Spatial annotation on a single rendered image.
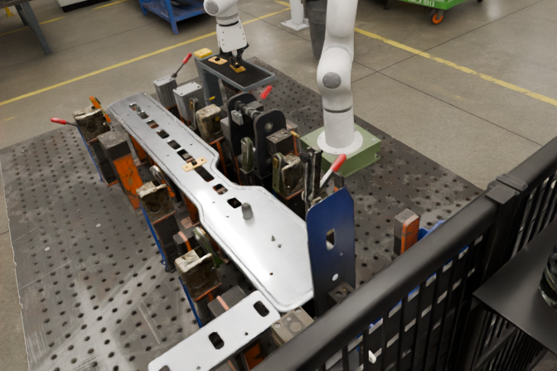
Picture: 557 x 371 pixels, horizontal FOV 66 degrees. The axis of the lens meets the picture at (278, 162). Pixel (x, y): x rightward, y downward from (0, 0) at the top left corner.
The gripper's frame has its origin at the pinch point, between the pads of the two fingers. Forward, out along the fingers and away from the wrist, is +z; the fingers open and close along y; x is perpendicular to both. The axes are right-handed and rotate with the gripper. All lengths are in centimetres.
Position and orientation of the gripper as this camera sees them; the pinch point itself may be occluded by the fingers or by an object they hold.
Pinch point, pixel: (235, 60)
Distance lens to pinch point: 171.6
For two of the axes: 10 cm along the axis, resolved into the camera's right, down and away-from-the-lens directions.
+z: 1.2, 7.9, 6.0
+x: 4.2, 5.1, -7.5
